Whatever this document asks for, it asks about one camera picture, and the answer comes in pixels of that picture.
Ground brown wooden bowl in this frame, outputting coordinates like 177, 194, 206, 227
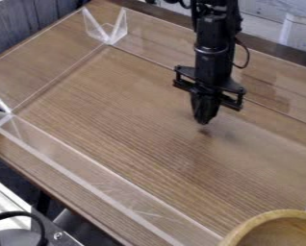
218, 209, 306, 246

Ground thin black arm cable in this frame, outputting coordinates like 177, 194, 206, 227
231, 37, 251, 70

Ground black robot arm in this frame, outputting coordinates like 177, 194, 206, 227
174, 0, 249, 125

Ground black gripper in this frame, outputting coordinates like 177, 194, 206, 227
174, 65, 247, 124

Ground clear acrylic table barrier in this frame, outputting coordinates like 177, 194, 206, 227
0, 2, 306, 246

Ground white container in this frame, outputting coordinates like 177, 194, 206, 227
280, 13, 306, 51

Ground grey metal bracket with screw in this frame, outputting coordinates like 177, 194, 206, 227
31, 209, 84, 246

